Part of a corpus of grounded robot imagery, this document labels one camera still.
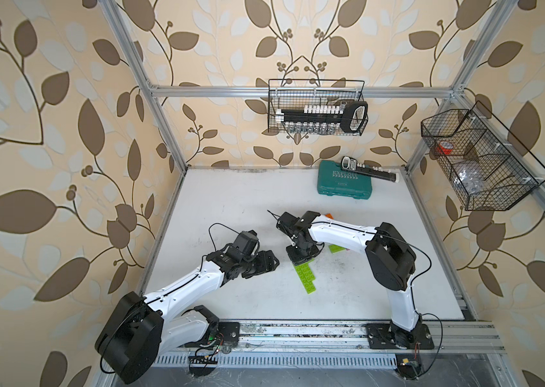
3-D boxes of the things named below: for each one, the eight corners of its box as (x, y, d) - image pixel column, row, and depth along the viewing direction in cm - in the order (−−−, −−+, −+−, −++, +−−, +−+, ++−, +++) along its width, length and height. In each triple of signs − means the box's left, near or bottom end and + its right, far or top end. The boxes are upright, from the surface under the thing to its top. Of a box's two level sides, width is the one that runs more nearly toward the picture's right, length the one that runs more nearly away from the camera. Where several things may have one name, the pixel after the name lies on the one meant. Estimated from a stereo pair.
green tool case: (316, 195, 113) (318, 187, 108) (318, 168, 125) (319, 159, 120) (369, 201, 110) (373, 193, 106) (366, 172, 122) (369, 164, 118)
